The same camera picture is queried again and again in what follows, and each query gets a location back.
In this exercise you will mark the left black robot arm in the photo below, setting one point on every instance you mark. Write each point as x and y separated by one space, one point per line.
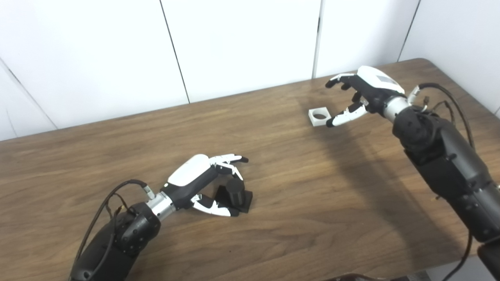
117 246

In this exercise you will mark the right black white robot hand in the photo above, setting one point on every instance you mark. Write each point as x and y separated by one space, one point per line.
375 88

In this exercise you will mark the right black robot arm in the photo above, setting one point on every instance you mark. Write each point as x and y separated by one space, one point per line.
449 160

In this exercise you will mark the white square piece with hole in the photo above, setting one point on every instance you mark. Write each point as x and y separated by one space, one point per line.
314 120

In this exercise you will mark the black peg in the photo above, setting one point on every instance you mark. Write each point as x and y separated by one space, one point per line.
236 193

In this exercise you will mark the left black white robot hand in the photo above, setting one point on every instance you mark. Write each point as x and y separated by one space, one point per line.
191 171

